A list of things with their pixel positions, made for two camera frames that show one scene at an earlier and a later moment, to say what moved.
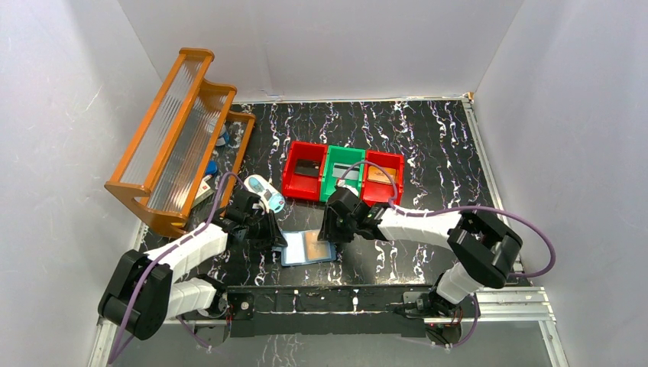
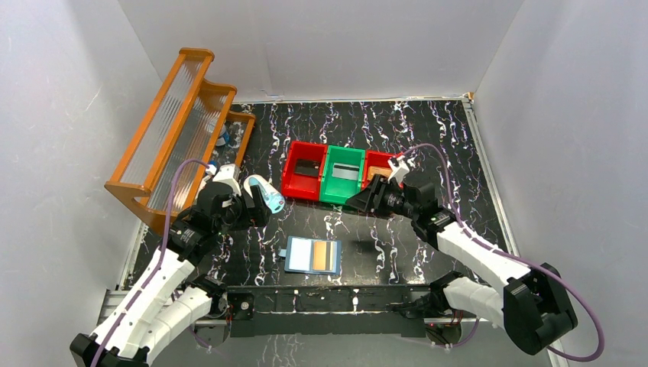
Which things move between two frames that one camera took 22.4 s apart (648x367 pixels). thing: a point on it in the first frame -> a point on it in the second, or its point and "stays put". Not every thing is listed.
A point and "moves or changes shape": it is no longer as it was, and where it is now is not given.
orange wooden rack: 188,157 stays put
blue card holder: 304,247 moves or changes shape
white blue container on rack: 224,138 stays put
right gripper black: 328,232 -> 370,199
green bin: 344,156 stays put
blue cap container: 212,167 stays put
